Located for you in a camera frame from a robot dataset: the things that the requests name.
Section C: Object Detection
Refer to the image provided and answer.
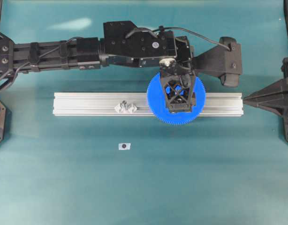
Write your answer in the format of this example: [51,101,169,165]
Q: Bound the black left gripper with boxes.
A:
[99,21,196,113]

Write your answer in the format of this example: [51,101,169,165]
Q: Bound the large blue plastic gear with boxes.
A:
[146,72,206,125]

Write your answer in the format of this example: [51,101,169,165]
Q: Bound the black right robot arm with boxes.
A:
[243,58,288,142]

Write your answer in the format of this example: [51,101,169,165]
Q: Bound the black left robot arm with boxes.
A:
[0,21,196,113]

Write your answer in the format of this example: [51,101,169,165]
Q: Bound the small white marker sticker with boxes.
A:
[118,143,131,150]

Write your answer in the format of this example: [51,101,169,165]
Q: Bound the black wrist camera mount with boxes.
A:
[192,37,243,88]

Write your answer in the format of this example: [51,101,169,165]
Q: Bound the silver aluminium extrusion rail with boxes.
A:
[53,92,244,117]

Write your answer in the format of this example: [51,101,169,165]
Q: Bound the left steel shaft with bracket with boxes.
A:
[114,100,137,114]

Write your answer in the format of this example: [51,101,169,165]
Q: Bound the black camera cable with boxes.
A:
[125,26,230,51]

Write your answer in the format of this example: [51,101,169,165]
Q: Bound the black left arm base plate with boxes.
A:
[0,101,11,144]

